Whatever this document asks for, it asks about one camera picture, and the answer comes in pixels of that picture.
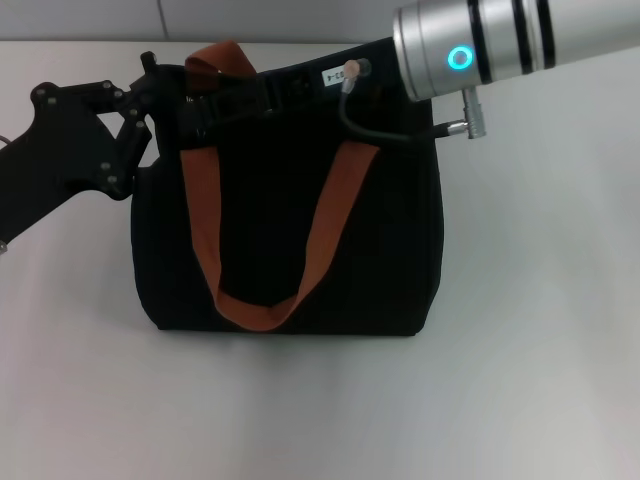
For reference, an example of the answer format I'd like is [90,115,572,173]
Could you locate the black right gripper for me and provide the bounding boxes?
[180,37,414,146]

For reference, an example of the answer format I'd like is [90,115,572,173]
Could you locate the black gripper cable with plugs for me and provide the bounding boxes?
[339,58,494,142]

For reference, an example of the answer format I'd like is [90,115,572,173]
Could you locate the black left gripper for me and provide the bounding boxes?
[0,51,184,242]

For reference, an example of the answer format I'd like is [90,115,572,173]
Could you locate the black bag with brown handles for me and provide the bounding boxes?
[129,39,447,336]

